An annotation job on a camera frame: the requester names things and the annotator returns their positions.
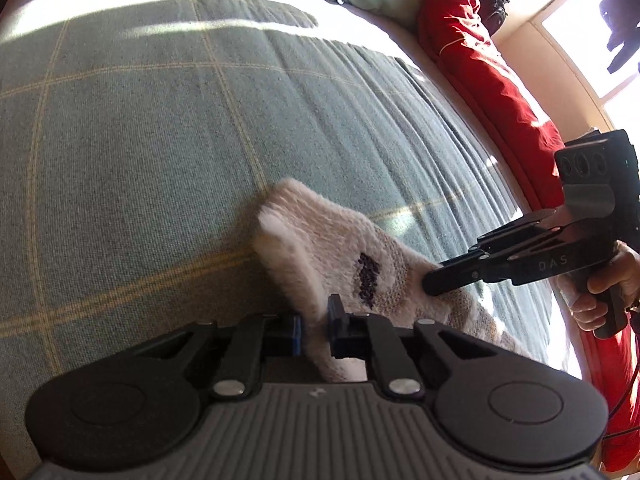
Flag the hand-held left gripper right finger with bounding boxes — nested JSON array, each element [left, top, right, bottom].
[[327, 294, 493, 402]]

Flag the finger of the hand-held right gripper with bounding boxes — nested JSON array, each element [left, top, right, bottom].
[[422, 255, 511, 297], [470, 210, 563, 256]]

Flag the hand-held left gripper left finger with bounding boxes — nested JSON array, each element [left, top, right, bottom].
[[140, 312, 303, 402]]

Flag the white fuzzy sweater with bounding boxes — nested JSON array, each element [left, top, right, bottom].
[[251, 177, 536, 383]]

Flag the black hanging clothes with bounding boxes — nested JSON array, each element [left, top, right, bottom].
[[592, 0, 640, 74]]

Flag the person's right hand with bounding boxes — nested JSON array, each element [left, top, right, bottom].
[[570, 240, 640, 332]]

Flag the red quilt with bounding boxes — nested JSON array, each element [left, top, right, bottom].
[[417, 0, 640, 473]]

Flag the black backpack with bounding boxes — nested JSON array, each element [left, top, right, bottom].
[[474, 0, 512, 37]]

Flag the green plaid bed sheet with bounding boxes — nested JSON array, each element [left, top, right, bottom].
[[0, 0, 583, 480]]

